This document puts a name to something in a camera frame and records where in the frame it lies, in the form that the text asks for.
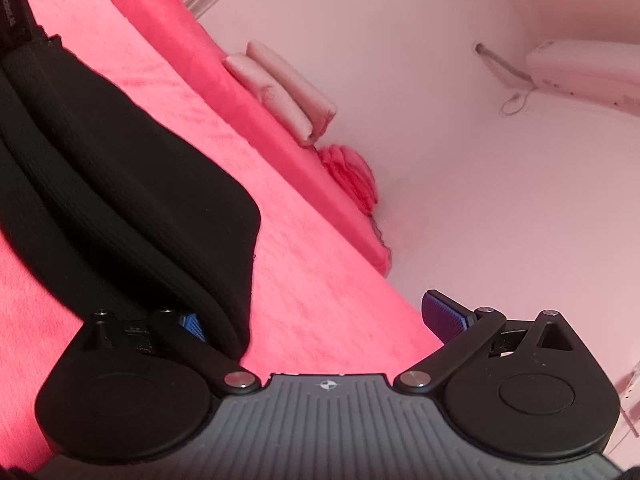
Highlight white wall air conditioner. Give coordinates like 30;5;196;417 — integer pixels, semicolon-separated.
526;39;640;115

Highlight black knit pants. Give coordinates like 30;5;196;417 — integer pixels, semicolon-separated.
1;37;260;361

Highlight air conditioner wall cable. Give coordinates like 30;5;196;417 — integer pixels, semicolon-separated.
473;42;539;116

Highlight pink pillow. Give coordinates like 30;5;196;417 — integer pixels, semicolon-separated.
246;40;337;143
222;53;312;146

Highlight folded pink blanket stack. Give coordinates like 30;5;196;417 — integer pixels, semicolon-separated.
318;144;378;217

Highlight pink plush bed cover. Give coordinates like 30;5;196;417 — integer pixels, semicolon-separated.
1;0;438;470

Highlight upper pink pillow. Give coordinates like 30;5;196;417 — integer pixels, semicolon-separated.
246;40;337;143

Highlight far pink bed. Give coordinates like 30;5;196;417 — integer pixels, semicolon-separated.
111;0;390;275

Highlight lower pink pillow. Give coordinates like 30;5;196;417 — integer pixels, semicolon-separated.
222;53;312;146

